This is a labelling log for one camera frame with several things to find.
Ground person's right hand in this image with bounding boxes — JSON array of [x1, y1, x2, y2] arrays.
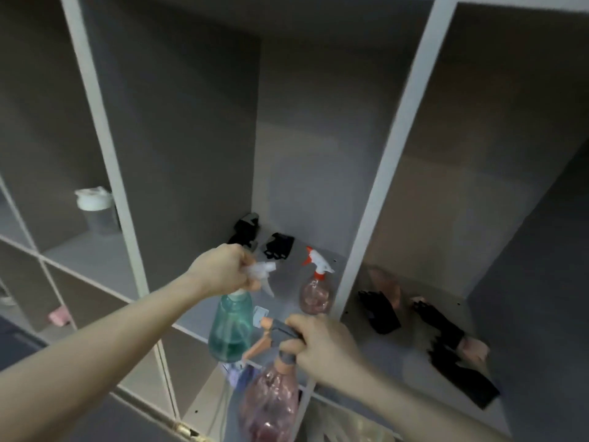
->
[[282, 314, 371, 393]]

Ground person's left hand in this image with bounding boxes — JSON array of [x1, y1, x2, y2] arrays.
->
[[184, 243, 259, 300]]

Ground teal spray bottle white trigger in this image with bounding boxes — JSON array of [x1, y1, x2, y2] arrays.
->
[[208, 261, 279, 363]]

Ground pink spray bottle grey trigger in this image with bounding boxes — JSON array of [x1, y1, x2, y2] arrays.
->
[[238, 316, 305, 442]]

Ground person's left forearm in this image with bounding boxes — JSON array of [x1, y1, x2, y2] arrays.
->
[[0, 270, 203, 442]]

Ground person's right forearm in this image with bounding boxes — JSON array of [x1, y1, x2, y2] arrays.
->
[[322, 359, 509, 442]]

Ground pink spray bottle red trigger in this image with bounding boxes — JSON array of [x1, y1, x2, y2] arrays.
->
[[299, 246, 336, 315]]

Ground purple packet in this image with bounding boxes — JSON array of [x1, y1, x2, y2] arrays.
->
[[223, 362, 255, 390]]

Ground pink hair claw clip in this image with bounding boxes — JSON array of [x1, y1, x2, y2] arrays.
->
[[460, 335, 490, 365], [367, 267, 402, 310]]

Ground white cube shelf unit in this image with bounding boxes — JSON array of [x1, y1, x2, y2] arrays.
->
[[0, 0, 589, 442]]

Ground metal cabinet hinge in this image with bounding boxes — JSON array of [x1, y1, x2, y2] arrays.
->
[[171, 421, 201, 441]]

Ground grey shaker bottle white lid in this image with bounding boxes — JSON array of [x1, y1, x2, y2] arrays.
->
[[75, 187, 121, 236]]

